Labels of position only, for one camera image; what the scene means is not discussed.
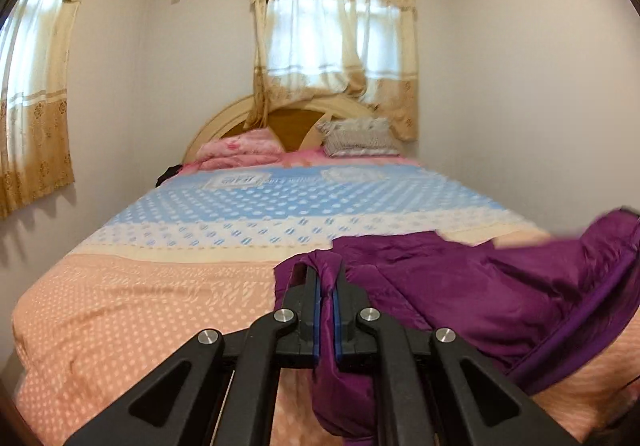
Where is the beige curtain left window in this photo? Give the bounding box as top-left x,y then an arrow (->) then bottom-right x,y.
1,0 -> 81,218

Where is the dark item beside bed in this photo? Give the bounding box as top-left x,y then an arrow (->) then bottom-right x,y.
155,165 -> 183,187

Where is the beige curtain behind headboard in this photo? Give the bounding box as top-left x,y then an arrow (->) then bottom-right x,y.
245,0 -> 419,142

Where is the grey striped pillow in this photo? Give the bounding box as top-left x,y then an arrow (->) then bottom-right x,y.
314,118 -> 401,158

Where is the purple hooded puffer jacket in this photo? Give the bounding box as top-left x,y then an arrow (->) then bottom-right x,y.
274,210 -> 639,445

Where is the blue pink dotted bedspread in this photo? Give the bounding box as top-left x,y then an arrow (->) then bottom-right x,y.
10,150 -> 640,446

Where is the folded pink blanket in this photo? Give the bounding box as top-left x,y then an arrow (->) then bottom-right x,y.
192,129 -> 285,171

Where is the beige wooden headboard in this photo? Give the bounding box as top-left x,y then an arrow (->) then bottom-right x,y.
182,95 -> 373,163

